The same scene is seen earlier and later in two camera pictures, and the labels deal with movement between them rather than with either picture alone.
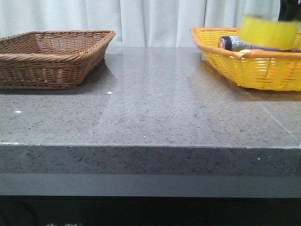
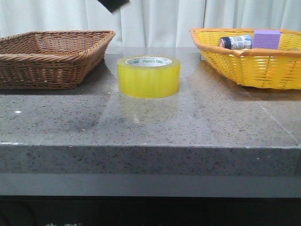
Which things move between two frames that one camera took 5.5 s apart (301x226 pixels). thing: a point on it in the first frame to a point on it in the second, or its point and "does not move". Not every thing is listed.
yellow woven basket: [264, 69] does not move
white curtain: [136, 23] does not move
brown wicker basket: [51, 60] does not move
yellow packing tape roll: [261, 33] to [148, 76]
